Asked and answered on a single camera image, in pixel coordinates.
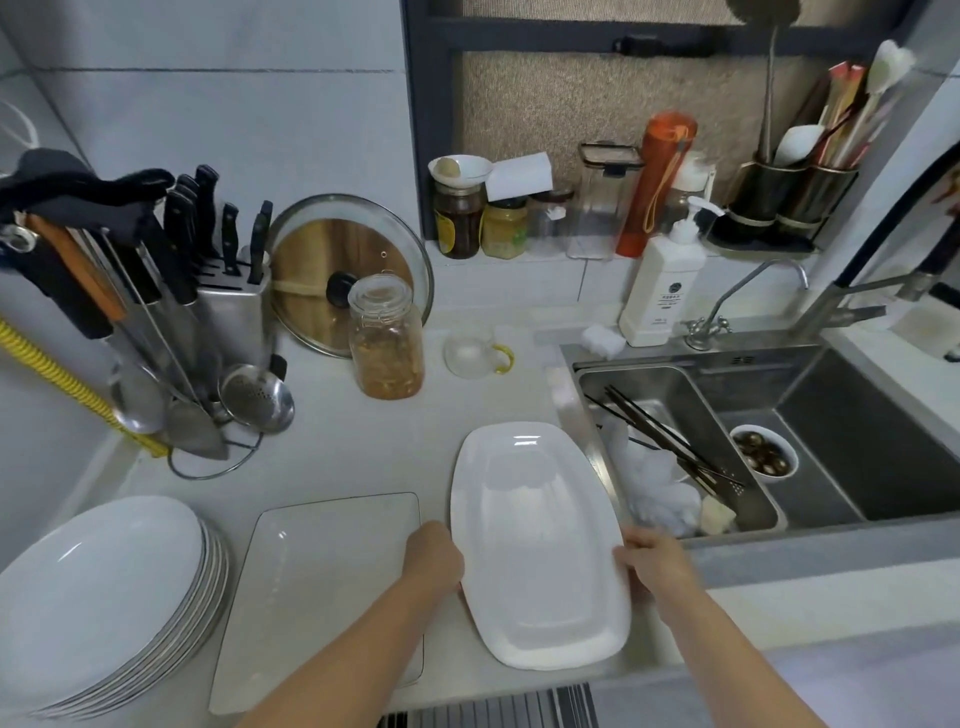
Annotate person's left hand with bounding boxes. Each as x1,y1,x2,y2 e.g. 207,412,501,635
401,519,466,601

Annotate person's right hand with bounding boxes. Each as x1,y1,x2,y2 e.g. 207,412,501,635
612,524,706,624

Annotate white rectangular plate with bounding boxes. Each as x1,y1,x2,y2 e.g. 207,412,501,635
449,421,633,671

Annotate white square plate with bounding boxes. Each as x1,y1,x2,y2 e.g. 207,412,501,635
208,492,425,716

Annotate white drawer with wire rack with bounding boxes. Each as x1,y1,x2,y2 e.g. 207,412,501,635
374,682,601,728

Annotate stack of round white plates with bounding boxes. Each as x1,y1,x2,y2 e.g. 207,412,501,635
0,494,234,721

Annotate person's right forearm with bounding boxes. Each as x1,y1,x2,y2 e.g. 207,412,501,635
659,577,826,728

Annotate person's left forearm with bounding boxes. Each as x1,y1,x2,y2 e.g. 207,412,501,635
236,577,459,728

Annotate white countertop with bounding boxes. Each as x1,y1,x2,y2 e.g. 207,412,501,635
44,299,960,718

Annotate pale yellow sponge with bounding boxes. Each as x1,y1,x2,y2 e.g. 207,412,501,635
701,494,740,535

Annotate white plastic bag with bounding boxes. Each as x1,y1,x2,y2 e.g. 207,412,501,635
603,419,706,540

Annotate stainless steel sink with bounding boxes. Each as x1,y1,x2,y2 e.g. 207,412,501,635
558,341,960,553

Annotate glass jar with pickles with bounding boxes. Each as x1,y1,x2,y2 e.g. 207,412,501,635
347,273,427,401

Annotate white sponge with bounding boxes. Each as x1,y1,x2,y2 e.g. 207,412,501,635
579,323,628,358

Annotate chrome faucet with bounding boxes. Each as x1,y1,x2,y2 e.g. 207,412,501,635
682,258,811,352

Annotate steel spatula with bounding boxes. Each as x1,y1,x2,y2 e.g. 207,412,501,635
67,224,230,461

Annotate glass pot lid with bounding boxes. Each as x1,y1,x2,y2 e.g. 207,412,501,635
266,193,436,360

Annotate steel knife holder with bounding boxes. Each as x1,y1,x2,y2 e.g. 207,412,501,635
191,258,275,373

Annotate wooden cutting board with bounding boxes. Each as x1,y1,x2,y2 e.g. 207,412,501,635
271,217,414,354

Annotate yellow glass jar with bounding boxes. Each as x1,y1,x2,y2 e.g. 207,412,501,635
479,198,530,260

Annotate dark glass jar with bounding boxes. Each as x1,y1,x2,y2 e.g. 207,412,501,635
431,176,485,262

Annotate grey pull-out faucet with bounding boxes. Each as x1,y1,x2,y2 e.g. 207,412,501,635
791,146,960,343

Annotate small clear jar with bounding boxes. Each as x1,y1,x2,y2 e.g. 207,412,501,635
524,187,575,256

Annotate clear plastic container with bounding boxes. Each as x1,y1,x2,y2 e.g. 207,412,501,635
566,142,646,260

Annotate clear bottle white cap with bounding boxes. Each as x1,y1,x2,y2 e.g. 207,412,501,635
663,153,718,234

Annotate small white dish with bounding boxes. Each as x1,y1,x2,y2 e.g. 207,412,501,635
427,153,493,193

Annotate white paper box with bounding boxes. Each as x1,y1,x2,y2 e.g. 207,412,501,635
485,152,556,204

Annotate white silicone spatula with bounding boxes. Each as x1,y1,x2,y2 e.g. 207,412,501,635
772,123,826,168

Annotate bundle of wrapped chopsticks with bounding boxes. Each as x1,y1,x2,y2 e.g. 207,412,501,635
813,63,870,166

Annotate black cloth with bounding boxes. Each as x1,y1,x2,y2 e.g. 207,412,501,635
0,147,175,241

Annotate black handled utensil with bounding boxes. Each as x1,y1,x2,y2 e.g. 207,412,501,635
584,384,748,500

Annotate clear cup yellow handle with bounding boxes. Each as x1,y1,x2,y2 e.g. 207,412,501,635
442,332,517,380

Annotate wire utensil rack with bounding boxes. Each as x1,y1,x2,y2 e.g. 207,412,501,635
0,149,298,481

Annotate steel ladle black handle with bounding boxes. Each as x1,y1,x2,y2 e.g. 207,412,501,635
0,224,170,436

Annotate black handled knife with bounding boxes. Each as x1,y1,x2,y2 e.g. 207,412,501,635
247,200,275,286
163,174,201,273
219,202,241,277
193,164,221,264

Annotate yellow gas hose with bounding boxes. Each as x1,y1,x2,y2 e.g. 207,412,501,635
0,318,172,460

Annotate orange handled utensil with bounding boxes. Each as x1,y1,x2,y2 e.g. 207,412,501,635
26,213,129,324

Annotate grey long handled brush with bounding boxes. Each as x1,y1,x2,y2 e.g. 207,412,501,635
725,0,800,163

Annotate white cable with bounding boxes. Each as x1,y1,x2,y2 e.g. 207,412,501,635
0,97,40,155

